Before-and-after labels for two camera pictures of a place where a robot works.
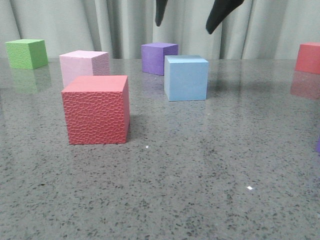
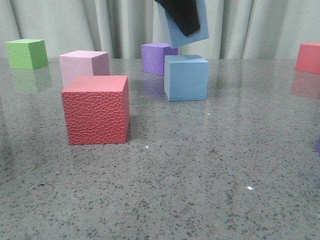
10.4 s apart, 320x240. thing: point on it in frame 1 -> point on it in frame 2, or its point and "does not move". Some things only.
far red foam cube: (308, 59) does not move
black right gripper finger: (221, 9) -> (185, 13)
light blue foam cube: (186, 77) does not move
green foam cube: (27, 54) does not move
